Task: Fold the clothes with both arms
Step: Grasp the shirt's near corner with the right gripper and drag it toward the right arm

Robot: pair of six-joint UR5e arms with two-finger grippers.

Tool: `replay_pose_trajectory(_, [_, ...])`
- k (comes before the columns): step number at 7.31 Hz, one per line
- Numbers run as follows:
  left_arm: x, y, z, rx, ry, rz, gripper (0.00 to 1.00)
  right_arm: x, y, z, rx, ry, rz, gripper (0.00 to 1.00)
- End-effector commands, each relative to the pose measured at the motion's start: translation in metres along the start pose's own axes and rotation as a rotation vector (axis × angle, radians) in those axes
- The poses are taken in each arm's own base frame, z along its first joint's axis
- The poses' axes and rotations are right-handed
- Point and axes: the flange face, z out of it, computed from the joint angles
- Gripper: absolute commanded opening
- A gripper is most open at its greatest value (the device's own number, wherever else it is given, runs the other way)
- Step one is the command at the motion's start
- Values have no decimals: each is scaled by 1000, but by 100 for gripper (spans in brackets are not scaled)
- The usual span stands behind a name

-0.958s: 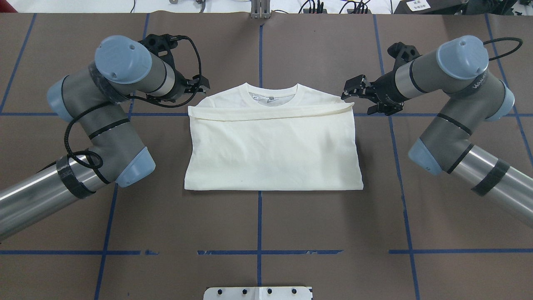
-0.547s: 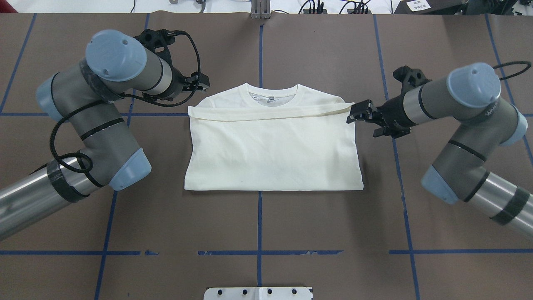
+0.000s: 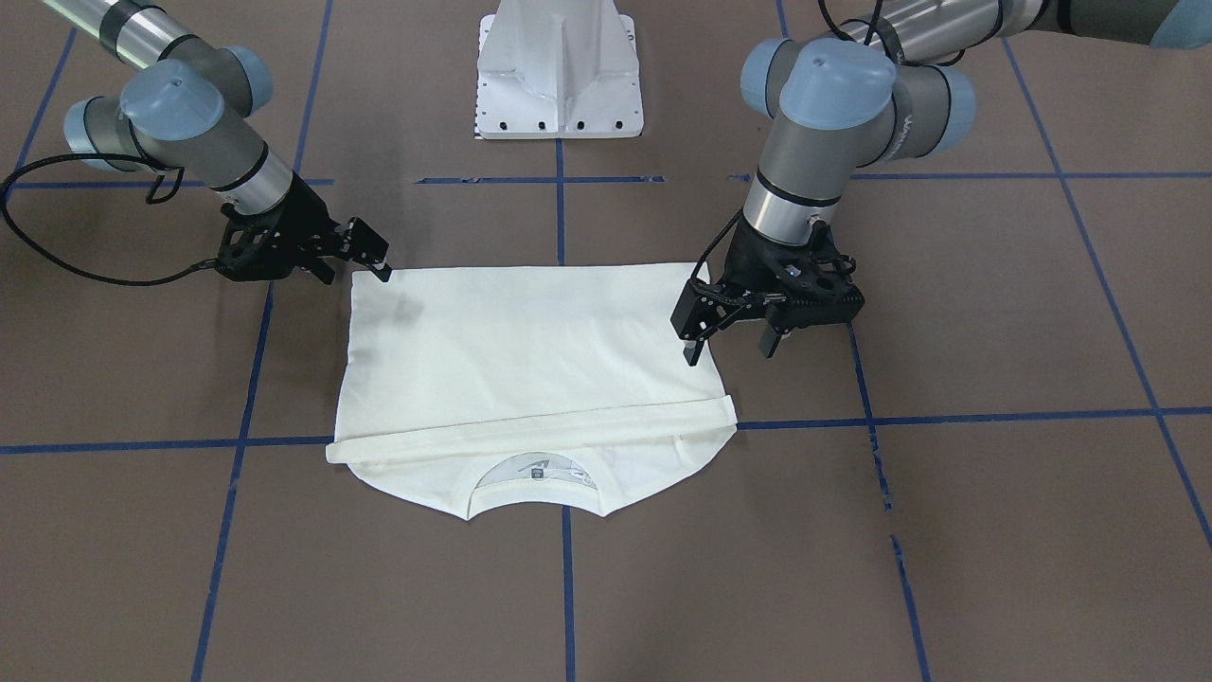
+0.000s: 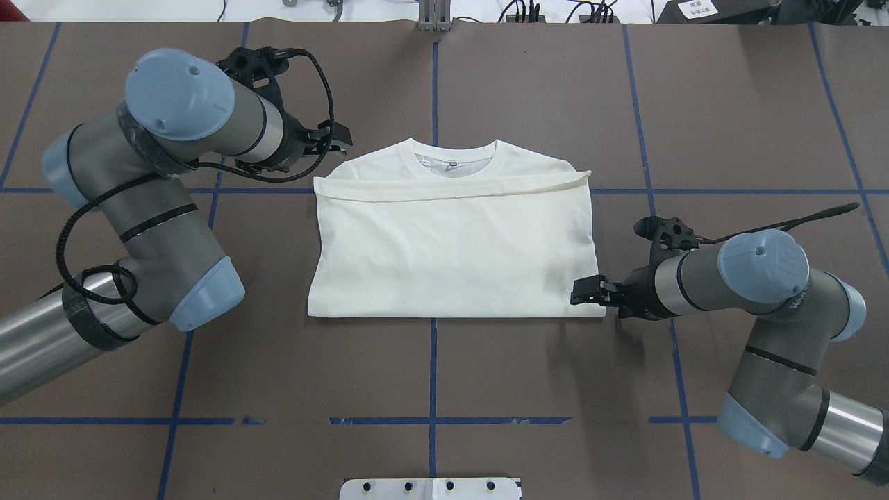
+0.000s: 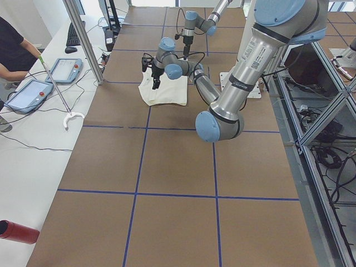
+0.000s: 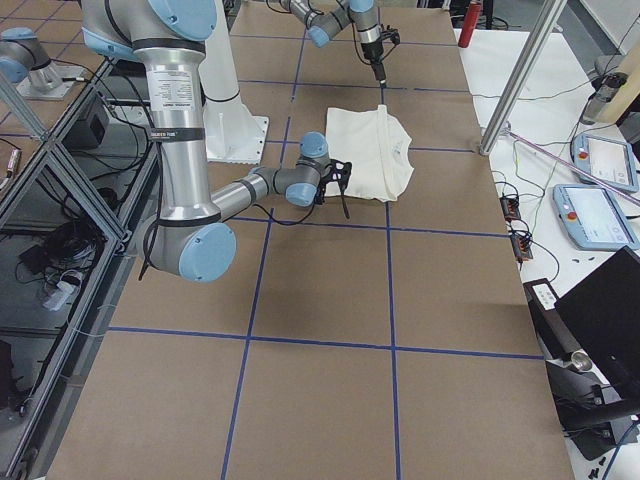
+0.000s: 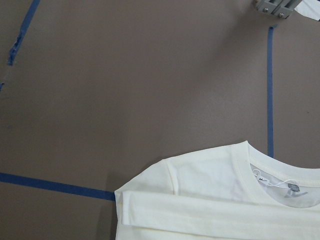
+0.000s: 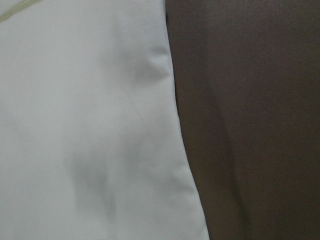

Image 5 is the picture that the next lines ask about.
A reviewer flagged black keyboard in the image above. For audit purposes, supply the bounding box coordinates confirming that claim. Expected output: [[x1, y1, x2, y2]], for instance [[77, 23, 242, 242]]
[[66, 23, 81, 47]]

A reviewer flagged black power adapter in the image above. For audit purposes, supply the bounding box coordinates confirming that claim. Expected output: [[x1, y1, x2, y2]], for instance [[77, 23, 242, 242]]
[[104, 29, 115, 52]]

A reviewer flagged far teach pendant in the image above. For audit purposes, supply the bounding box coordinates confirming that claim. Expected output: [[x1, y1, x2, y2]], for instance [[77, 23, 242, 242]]
[[50, 58, 83, 85]]

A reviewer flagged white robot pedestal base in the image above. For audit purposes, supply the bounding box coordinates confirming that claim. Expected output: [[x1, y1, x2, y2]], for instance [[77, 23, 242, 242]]
[[219, 0, 281, 99]]

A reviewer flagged teach pendant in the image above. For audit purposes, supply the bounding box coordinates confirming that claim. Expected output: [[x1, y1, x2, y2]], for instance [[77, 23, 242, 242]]
[[4, 80, 53, 114], [50, 58, 83, 85]]

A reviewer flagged red cylinder bottle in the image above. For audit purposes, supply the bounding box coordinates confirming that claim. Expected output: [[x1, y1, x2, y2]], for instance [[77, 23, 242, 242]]
[[1, 220, 40, 244]]

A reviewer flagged white reacher grabber stick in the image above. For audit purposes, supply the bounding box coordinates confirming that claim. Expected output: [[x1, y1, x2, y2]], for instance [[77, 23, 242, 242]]
[[38, 55, 85, 131]]

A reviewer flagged seated person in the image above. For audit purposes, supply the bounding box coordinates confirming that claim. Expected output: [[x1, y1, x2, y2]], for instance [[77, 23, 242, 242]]
[[0, 16, 42, 133]]

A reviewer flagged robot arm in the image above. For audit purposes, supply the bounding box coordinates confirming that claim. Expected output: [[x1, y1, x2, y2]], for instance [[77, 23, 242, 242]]
[[142, 1, 328, 142], [175, 0, 232, 59]]

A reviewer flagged black computer mouse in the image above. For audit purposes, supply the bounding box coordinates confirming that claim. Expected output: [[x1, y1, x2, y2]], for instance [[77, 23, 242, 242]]
[[65, 46, 77, 54]]

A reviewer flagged near teach pendant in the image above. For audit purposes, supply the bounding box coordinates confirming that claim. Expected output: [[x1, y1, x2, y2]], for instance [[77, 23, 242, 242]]
[[4, 80, 53, 114]]

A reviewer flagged aluminium frame post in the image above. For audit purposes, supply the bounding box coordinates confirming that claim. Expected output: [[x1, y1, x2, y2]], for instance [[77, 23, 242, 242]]
[[62, 0, 103, 85]]

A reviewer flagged cream long-sleeve cat shirt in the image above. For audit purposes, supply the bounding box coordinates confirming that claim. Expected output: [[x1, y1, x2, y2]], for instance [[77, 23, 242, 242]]
[[138, 70, 188, 106]]

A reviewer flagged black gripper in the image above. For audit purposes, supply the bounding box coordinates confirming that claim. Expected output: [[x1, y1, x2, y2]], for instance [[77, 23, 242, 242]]
[[183, 36, 193, 60], [151, 66, 165, 90]]

